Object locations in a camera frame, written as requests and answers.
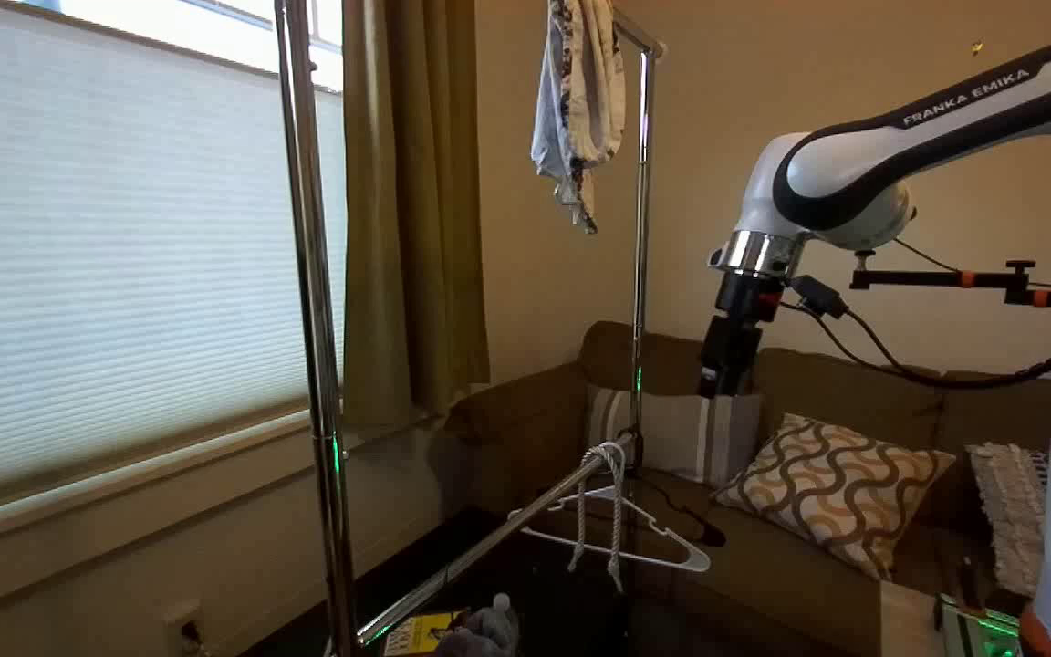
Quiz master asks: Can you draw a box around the red round object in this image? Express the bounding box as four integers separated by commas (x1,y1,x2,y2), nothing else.
1014,604,1051,657

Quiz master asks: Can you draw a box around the brown fabric sofa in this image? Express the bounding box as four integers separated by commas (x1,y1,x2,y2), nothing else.
446,316,1051,657

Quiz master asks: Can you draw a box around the silver rack hanging bar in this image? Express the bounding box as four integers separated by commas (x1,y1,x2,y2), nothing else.
604,6,666,63

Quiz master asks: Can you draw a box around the silver rack upright pole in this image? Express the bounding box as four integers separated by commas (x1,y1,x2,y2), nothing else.
271,0,366,657
625,38,663,472

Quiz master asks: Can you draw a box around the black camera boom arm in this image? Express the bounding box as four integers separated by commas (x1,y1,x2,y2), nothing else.
850,246,1051,312

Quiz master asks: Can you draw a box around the beige window sill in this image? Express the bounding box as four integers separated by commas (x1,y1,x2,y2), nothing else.
0,405,429,558

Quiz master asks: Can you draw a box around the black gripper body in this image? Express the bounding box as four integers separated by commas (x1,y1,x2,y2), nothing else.
697,273,787,380

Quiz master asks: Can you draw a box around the brown wave pattern pillow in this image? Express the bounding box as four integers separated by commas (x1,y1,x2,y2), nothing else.
711,410,959,585

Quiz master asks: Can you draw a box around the yellow packet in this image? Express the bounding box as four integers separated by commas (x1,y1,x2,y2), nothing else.
378,610,459,657

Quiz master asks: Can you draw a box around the silver rack low rail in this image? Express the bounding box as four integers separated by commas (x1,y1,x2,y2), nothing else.
354,431,647,648

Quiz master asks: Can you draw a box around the green lit glass box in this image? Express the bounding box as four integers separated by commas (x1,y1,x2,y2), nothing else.
934,590,1028,657

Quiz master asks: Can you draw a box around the white window blind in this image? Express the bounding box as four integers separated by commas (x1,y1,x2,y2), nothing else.
0,0,350,504

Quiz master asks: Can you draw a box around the olive green curtain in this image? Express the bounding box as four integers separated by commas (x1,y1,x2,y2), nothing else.
338,0,492,436

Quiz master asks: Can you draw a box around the white knit cushion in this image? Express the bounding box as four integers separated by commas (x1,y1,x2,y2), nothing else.
964,436,1051,597

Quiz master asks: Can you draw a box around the wall power outlet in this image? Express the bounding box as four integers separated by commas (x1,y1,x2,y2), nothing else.
160,597,215,657

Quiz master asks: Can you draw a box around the beige box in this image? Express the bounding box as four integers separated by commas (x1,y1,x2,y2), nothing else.
875,579,947,657

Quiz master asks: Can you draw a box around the grey plush toy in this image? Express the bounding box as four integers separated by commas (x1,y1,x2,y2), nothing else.
434,590,526,657

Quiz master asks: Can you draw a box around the white tea towel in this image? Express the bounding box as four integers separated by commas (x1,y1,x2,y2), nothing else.
528,0,627,237

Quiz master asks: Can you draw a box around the white plastic clothes hanger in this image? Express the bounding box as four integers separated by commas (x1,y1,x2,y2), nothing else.
519,436,714,575
563,436,632,597

